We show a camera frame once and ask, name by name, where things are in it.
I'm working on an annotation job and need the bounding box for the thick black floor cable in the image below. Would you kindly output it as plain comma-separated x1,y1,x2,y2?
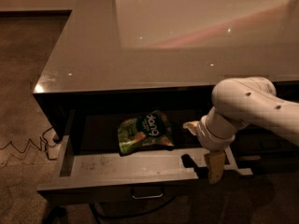
88,196,177,224

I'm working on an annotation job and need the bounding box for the drawer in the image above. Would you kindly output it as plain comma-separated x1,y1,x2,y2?
274,81,299,103
36,107,254,206

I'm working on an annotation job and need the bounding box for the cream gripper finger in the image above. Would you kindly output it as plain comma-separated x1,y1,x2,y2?
183,121,199,136
205,151,225,185

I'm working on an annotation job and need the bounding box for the green snack bag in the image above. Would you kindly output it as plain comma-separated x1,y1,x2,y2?
118,110,175,156

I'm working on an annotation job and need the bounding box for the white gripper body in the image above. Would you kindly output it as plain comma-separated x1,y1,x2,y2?
196,107,236,151

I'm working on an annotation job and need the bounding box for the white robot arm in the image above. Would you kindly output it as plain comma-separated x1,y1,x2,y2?
183,77,299,184

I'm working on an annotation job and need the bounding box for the thin zigzag black cable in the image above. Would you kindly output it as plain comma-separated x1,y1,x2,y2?
0,126,64,161

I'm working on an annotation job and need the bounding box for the dark cabinet with glossy top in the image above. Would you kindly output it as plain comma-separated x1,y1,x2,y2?
34,0,299,170

